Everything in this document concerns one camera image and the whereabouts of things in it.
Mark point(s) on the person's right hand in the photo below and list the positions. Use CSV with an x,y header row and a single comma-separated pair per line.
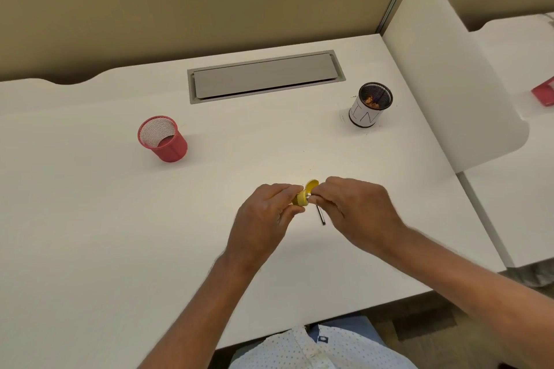
x,y
359,217

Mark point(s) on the person's left hand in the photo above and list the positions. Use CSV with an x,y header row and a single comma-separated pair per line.
x,y
259,226

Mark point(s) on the person's right fingers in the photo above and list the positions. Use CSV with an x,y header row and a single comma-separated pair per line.
x,y
329,198

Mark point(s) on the person's left thumb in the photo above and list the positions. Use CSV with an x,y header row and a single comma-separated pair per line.
x,y
291,211

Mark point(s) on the person's right forearm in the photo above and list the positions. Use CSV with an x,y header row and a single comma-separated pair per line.
x,y
471,295

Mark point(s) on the person's left forearm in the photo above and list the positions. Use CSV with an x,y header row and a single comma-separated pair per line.
x,y
190,317

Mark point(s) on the black mesh cup white wrap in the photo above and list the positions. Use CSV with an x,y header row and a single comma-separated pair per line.
x,y
371,105

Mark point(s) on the orange bits in cup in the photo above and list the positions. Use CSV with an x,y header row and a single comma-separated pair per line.
x,y
371,100

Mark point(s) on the white dotted shirt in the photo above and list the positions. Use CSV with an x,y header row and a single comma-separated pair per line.
x,y
320,351

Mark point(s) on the red mesh cup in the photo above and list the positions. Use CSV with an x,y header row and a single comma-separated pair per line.
x,y
162,138

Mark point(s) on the white desk divider panel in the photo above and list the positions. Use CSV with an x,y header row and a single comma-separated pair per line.
x,y
454,74

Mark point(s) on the beige partition screen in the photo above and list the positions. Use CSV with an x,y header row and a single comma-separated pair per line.
x,y
190,14

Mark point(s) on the red object on neighbouring desk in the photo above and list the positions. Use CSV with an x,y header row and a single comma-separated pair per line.
x,y
544,91

